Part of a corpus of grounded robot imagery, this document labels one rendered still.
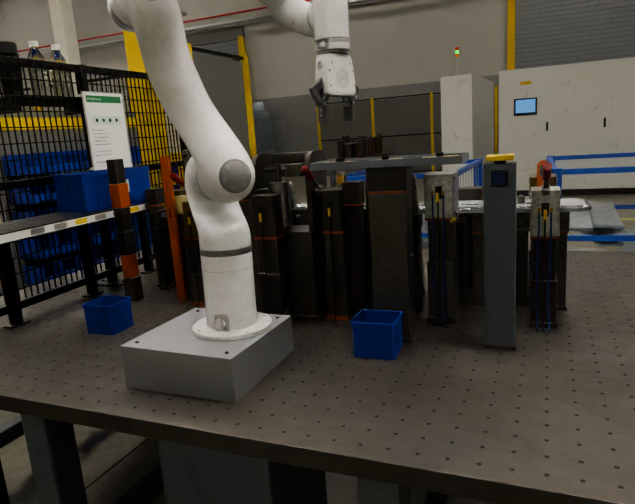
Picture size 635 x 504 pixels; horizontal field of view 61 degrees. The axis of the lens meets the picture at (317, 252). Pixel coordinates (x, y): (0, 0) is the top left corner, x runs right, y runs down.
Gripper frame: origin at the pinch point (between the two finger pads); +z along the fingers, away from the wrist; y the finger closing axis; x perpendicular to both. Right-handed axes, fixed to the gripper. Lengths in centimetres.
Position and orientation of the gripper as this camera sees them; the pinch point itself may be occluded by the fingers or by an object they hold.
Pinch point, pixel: (336, 118)
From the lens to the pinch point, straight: 140.1
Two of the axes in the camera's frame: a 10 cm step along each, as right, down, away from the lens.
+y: 7.1, -2.0, 6.8
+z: 0.7, 9.7, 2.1
